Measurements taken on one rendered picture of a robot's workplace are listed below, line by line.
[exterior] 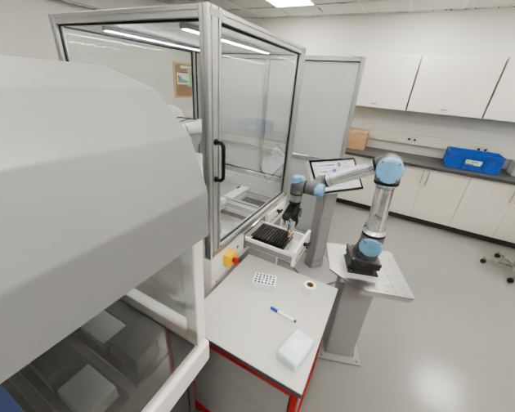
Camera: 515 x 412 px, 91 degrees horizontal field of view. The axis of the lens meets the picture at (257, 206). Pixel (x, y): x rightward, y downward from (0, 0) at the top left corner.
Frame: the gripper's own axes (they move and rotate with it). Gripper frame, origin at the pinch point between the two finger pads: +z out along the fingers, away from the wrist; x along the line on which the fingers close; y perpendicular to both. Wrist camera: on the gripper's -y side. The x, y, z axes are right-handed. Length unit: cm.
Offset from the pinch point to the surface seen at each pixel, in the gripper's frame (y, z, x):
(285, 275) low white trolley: -16.8, 19.4, -8.1
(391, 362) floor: 30, 95, -82
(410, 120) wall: 353, -52, -40
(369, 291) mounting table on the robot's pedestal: -1, 20, -53
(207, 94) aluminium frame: -52, -75, 20
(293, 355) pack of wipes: -62, 16, -33
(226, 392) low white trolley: -71, 55, -7
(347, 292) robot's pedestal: 8, 34, -42
